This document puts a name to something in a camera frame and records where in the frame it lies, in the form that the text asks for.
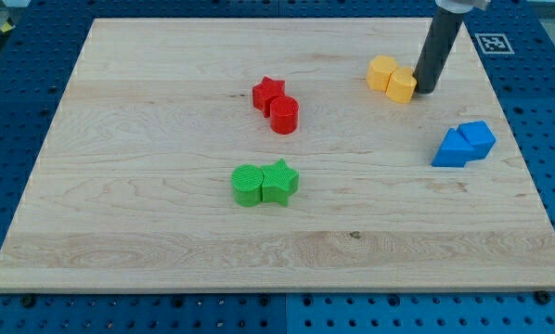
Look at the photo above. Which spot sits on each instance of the green star block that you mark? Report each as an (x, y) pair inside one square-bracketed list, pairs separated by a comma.
[(279, 183)]

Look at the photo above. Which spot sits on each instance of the blue cube block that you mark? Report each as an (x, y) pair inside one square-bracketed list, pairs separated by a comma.
[(479, 136)]

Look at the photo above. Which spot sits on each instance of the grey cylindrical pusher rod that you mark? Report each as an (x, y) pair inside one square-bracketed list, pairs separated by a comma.
[(439, 41)]

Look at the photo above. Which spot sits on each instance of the yellow heart block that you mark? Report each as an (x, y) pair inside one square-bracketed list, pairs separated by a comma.
[(401, 85)]

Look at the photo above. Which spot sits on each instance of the red star block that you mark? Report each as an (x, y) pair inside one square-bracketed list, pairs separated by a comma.
[(265, 91)]

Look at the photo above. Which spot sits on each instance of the yellow hexagon block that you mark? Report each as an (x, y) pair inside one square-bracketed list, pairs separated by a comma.
[(379, 72)]

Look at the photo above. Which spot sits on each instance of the wooden board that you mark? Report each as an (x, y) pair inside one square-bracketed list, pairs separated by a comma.
[(131, 191)]

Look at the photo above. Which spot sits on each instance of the green cylinder block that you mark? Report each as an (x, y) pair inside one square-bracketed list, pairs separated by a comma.
[(246, 181)]

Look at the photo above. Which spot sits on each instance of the red cylinder block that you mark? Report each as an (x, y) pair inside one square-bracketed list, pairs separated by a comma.
[(284, 112)]

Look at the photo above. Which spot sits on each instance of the blue triangle block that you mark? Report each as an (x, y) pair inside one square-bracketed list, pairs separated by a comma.
[(454, 151)]

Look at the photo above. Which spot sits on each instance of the white fiducial marker tag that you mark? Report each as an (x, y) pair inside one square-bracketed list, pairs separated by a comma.
[(492, 43)]

